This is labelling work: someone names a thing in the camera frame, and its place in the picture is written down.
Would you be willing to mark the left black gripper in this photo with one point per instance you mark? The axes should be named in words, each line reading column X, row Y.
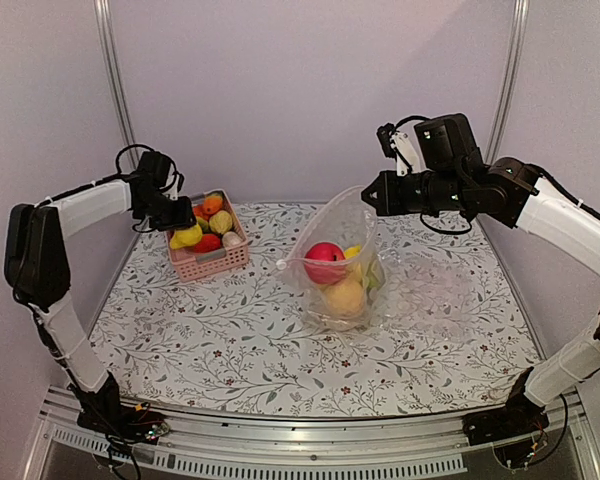
column 183, row 218

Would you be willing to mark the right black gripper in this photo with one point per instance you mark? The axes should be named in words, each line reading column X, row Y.
column 389, row 203

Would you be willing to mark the yellow plush lemon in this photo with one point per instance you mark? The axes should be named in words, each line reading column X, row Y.
column 185, row 238

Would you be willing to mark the yellow plush banana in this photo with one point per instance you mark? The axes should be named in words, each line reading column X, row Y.
column 354, row 268

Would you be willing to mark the pink dotted zip bag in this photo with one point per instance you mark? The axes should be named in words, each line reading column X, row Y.
column 346, row 220

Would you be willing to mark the green plush pepper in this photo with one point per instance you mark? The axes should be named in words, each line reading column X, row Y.
column 375, row 275

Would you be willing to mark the red plush tomato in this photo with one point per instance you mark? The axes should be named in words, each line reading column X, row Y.
column 322, row 263

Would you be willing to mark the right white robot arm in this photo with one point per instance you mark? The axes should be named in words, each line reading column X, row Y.
column 439, row 168

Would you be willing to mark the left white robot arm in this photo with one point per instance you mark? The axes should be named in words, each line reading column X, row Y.
column 37, row 269

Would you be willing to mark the crinkled clear zip bag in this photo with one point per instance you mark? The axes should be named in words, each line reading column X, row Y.
column 425, row 297

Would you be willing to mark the green plush mango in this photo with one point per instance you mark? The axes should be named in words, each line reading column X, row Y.
column 204, row 224

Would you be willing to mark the orange plush carrot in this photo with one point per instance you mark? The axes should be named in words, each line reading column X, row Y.
column 210, row 206

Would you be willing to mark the yellow knitted ball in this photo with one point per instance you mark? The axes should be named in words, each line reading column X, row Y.
column 221, row 222

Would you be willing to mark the pink plastic basket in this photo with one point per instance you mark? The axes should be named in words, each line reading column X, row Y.
column 190, row 265

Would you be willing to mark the beige plush garlic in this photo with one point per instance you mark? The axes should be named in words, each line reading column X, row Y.
column 231, row 239

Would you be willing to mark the floral tablecloth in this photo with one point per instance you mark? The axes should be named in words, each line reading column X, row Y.
column 238, row 341

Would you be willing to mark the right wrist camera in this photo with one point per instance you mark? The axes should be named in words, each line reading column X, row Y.
column 396, row 145

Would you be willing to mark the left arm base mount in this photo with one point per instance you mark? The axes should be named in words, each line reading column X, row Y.
column 126, row 424

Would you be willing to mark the left aluminium frame post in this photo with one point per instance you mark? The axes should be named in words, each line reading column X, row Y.
column 105, row 28

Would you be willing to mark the aluminium frame post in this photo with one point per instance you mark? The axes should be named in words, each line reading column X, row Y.
column 512, row 65
column 105, row 28

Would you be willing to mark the front aluminium rail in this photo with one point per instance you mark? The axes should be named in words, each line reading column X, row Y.
column 208, row 444

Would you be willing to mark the right aluminium frame post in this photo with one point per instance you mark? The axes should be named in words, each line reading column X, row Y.
column 512, row 65

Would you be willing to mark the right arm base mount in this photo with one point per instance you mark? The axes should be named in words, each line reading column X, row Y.
column 518, row 416

